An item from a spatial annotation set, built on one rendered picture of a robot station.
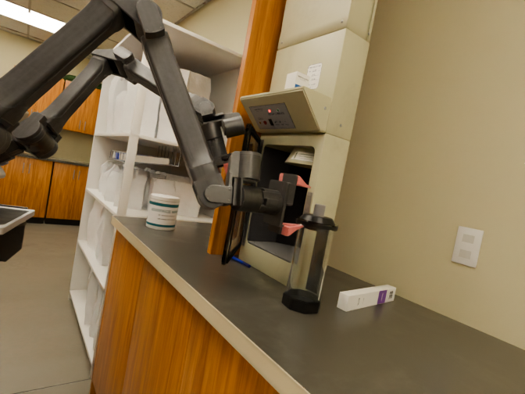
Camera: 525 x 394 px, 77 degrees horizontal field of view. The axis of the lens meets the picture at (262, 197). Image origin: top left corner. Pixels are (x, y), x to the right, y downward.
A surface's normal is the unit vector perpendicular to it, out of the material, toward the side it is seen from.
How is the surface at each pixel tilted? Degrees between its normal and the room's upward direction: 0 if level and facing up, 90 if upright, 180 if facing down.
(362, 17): 90
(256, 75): 90
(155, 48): 90
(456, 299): 90
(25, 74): 81
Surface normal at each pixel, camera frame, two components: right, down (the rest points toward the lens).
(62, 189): 0.58, 0.15
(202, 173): 0.21, -0.07
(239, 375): -0.79, -0.11
